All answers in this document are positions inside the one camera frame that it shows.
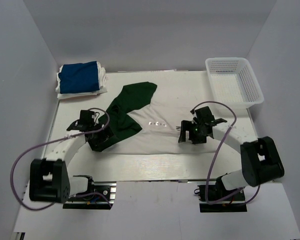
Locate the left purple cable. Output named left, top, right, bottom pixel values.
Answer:
left=10, top=107, right=113, bottom=210

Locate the white plastic basket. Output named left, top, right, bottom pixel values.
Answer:
left=205, top=57, right=264, bottom=110

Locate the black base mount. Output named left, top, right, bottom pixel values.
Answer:
left=62, top=182, right=117, bottom=210
left=193, top=184, right=247, bottom=213

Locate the white green raglan t shirt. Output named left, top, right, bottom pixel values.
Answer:
left=93, top=81, right=219, bottom=155

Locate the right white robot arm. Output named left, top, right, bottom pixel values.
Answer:
left=178, top=106, right=285, bottom=200

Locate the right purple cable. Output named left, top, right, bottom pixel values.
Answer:
left=191, top=101, right=262, bottom=205

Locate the purple cable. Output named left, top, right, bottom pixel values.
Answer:
left=191, top=101, right=262, bottom=205
left=10, top=107, right=113, bottom=210

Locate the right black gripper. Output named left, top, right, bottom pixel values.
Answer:
left=179, top=120, right=208, bottom=144

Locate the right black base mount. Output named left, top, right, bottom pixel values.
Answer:
left=193, top=184, right=247, bottom=213

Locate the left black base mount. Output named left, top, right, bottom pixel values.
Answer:
left=62, top=182, right=117, bottom=210

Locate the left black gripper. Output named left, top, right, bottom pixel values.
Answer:
left=88, top=118, right=118, bottom=150

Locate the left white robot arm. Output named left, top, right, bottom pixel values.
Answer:
left=29, top=107, right=114, bottom=204

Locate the blue t shirt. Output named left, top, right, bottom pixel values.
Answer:
left=58, top=61, right=100, bottom=94

